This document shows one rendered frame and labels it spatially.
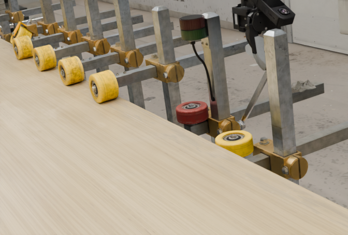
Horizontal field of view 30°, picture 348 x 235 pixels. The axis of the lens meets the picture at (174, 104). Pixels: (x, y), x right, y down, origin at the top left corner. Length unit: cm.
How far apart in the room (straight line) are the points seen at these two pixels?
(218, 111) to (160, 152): 27
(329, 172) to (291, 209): 221
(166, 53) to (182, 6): 560
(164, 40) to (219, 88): 27
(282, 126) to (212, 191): 28
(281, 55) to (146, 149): 35
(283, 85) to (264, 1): 21
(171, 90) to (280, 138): 49
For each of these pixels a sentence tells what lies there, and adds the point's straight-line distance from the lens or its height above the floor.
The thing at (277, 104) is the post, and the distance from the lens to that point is 137.
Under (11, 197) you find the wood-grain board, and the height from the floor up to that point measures 90.
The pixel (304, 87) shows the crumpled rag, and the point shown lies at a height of 87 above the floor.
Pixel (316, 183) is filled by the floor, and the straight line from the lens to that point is 320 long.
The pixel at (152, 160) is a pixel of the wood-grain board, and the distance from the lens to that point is 134.
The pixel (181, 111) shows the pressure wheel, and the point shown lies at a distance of 159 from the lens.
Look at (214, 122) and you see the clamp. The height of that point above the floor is 87.
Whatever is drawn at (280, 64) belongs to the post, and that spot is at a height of 105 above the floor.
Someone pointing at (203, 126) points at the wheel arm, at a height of 85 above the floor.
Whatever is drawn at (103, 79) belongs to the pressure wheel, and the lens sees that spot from 174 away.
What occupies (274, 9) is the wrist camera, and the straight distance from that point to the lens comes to 145.
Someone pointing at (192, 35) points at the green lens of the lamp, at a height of 110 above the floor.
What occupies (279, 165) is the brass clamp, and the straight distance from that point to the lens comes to 142.
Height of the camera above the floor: 143
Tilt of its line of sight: 18 degrees down
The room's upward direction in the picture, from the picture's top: 8 degrees counter-clockwise
